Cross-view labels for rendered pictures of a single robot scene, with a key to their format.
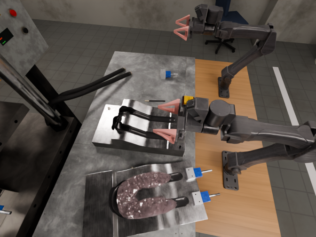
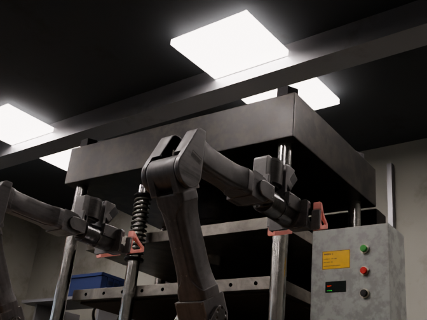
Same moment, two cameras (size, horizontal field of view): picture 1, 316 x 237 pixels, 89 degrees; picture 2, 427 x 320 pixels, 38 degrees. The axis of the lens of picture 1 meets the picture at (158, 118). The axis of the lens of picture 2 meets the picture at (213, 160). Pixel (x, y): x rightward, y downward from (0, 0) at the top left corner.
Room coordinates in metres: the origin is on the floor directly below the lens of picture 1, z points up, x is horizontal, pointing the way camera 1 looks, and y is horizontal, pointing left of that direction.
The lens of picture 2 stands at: (1.39, -1.45, 0.72)
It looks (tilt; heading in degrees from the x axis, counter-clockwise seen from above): 24 degrees up; 120
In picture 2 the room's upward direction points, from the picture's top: 6 degrees clockwise
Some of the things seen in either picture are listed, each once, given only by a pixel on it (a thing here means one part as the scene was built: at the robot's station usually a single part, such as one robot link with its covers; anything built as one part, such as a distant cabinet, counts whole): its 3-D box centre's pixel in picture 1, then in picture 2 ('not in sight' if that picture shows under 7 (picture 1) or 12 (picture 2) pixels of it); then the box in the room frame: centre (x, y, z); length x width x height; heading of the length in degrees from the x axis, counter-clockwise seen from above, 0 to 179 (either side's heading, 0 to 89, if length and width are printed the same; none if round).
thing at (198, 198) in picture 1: (206, 196); not in sight; (0.09, -0.22, 0.85); 0.13 x 0.05 x 0.05; 100
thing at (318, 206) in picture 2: (184, 23); (312, 220); (0.91, -0.14, 1.20); 0.09 x 0.07 x 0.07; 81
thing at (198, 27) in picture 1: (199, 17); (284, 190); (0.87, -0.21, 1.25); 0.07 x 0.06 x 0.11; 170
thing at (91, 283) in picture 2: not in sight; (97, 289); (-2.60, 3.37, 1.95); 0.54 x 0.40 x 0.21; 170
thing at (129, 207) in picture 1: (145, 193); not in sight; (0.10, 0.05, 0.90); 0.26 x 0.18 x 0.08; 100
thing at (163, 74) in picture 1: (169, 74); not in sight; (0.93, -0.09, 0.83); 0.13 x 0.05 x 0.05; 92
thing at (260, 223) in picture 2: not in sight; (218, 256); (-0.01, 1.10, 1.51); 1.10 x 0.70 x 0.05; 173
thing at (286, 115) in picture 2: not in sight; (216, 206); (-0.02, 1.04, 1.75); 1.30 x 0.84 x 0.61; 173
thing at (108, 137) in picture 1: (141, 125); not in sight; (0.46, 0.10, 0.87); 0.50 x 0.26 x 0.14; 83
